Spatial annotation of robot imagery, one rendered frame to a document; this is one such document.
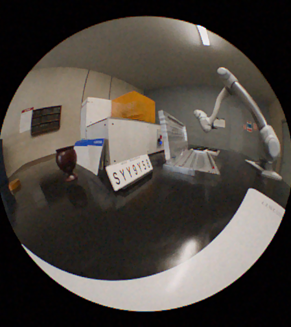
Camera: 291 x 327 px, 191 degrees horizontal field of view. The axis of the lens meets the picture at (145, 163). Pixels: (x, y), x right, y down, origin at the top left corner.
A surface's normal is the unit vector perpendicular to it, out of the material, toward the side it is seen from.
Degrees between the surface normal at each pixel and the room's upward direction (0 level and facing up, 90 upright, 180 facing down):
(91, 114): 90
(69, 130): 90
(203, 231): 0
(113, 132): 90
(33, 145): 90
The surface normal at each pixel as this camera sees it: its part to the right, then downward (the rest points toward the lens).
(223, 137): -0.55, 0.25
